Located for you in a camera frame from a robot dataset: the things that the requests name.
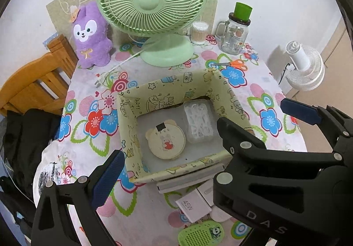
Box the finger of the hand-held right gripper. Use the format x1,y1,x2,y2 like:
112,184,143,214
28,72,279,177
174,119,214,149
217,116,346,171
281,98,353,150

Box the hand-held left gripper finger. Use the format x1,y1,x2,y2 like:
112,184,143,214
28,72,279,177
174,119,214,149
32,149,125,246

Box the white round object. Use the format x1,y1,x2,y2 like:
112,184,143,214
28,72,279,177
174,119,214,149
211,204,235,223

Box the green printed storage box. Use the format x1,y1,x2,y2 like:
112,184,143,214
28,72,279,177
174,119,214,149
116,68,261,185

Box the grey box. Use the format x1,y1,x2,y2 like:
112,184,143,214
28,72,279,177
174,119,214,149
156,164,227,195

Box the white charger with grey print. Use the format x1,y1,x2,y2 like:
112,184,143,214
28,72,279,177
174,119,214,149
175,192,213,222

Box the white floor fan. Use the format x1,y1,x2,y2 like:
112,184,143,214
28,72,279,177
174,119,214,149
285,41,326,91

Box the white printed bag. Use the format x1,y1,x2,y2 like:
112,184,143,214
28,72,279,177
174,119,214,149
33,149,62,204

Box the round bear compact mirror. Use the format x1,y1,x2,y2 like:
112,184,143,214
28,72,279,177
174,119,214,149
145,120,186,160

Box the floral tablecloth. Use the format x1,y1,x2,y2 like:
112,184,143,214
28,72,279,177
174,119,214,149
33,37,308,246

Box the orange scissors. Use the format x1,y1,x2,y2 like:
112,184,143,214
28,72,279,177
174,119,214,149
212,60,246,70

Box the green bear print case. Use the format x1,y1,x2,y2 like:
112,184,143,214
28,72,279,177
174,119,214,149
178,220,224,246

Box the black cloth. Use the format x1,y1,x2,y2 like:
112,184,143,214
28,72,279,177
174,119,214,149
2,109,63,200

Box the glass mug with green lid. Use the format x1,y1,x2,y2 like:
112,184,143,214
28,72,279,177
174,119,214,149
215,2,253,56

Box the wooden chair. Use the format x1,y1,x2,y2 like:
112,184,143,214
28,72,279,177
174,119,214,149
0,34,79,117

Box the cotton swab jar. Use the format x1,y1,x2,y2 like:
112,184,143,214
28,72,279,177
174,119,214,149
191,22,209,45

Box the purple plush toy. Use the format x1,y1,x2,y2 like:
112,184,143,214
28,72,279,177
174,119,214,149
72,1,114,69

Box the green table fan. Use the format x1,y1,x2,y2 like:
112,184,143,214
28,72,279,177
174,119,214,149
97,0,210,67

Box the beige printed board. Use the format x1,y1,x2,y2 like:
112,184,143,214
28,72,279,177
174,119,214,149
45,0,224,38

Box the black fan cable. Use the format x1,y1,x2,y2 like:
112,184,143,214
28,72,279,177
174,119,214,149
278,62,293,84

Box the white fan cable with plug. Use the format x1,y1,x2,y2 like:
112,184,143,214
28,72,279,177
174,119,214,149
94,51,144,88

